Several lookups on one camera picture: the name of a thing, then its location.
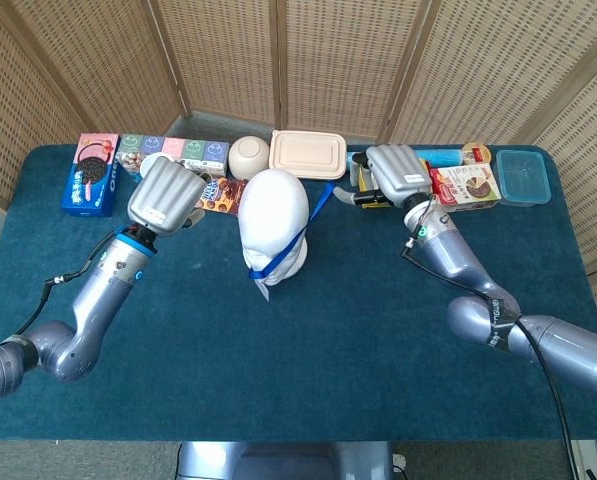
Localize red white biscuit box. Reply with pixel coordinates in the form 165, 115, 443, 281
429, 162, 503, 215

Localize white foam mannequin head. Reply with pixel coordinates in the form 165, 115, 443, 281
238, 168, 312, 287

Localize clear snack jar blue label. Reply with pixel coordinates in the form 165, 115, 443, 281
115, 151, 146, 181

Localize blue lanyard with badge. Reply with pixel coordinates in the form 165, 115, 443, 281
249, 182, 337, 303

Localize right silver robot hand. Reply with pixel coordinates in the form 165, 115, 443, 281
333, 144, 434, 209

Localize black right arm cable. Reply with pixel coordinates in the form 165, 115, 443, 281
401, 239, 579, 480

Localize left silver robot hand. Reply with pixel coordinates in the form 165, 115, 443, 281
126, 153, 213, 238

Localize pastel tissue multipack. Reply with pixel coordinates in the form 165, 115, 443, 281
115, 133, 230, 177

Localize woven folding screen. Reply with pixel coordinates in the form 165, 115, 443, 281
0, 0, 597, 351

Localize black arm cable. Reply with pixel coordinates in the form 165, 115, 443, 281
15, 238, 120, 336
401, 239, 579, 480

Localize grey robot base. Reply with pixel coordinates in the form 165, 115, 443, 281
176, 441, 395, 480

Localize small round snack cup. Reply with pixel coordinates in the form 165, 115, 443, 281
460, 141, 492, 166

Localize teal table cloth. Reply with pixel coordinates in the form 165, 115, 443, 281
0, 143, 597, 444

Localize pale blue plastic pitcher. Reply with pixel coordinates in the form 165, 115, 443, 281
139, 152, 175, 177

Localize blue transparent food container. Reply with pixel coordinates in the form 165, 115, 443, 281
495, 149, 552, 208

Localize blue Oreo cookie box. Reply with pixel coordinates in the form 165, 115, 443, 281
60, 132, 121, 218

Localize blue cylindrical roll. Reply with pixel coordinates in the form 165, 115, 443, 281
346, 145, 464, 172

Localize beige lidded lunch box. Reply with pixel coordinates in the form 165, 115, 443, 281
268, 129, 348, 181

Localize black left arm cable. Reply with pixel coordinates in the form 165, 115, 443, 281
15, 238, 120, 336

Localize brown chocolate cookie box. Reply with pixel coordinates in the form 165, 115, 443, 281
197, 175, 248, 216

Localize beige bowl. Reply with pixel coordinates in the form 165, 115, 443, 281
228, 135, 271, 181

